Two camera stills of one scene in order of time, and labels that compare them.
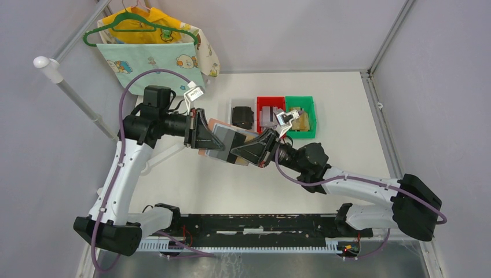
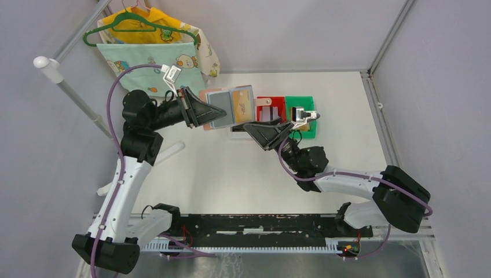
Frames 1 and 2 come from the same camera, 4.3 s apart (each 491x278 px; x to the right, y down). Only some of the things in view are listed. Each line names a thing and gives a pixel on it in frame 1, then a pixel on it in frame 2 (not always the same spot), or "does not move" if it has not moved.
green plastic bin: x=307 y=103 does not move
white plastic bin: x=251 y=102 to x=239 y=132
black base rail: x=261 y=229 does not move
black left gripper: x=197 y=133 to x=197 y=112
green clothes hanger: x=129 y=22 does not move
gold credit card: x=242 y=161 to x=242 y=103
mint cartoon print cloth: x=128 y=59 does not move
